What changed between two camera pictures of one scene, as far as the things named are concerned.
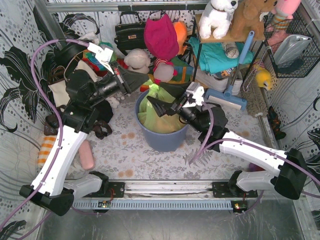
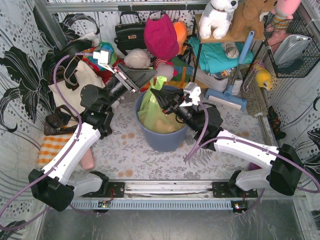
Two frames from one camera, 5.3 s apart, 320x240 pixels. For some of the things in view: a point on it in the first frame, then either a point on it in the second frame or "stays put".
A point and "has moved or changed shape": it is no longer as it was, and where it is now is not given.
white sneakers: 209,80 stays put
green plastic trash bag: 148,115 has moved or changed shape
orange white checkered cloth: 47,145 stays put
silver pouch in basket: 289,48 stays put
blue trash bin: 160,142 has moved or changed shape
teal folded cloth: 213,57 stays put
